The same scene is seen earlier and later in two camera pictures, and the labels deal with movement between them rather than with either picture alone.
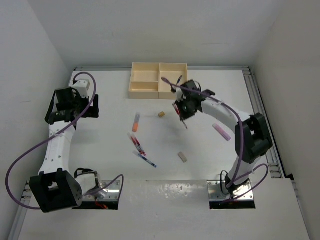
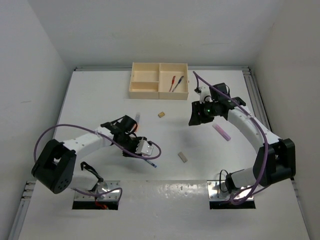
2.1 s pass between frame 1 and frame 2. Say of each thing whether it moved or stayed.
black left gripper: moved
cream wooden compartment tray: stayed
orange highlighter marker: stayed
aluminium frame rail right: stayed
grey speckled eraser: stayed
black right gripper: moved
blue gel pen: stayed
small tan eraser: stayed
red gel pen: moved
